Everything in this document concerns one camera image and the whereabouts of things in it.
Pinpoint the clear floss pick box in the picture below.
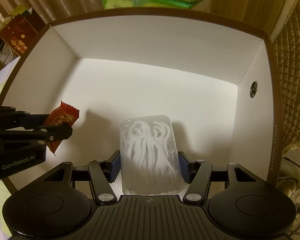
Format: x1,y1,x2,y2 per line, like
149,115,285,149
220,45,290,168
120,115,184,196

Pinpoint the red snack packet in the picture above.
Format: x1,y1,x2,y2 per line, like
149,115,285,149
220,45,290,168
43,101,79,155

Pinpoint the red gift bag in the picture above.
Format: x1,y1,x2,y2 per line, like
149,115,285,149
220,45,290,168
0,12,45,56

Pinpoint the steel kettle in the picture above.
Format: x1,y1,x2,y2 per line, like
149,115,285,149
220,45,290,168
276,156,300,234

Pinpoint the quilted chair cushion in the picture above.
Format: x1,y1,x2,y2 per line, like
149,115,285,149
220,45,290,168
272,0,300,154

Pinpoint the brown cardboard box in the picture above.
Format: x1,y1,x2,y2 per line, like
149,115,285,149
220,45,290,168
0,8,282,193

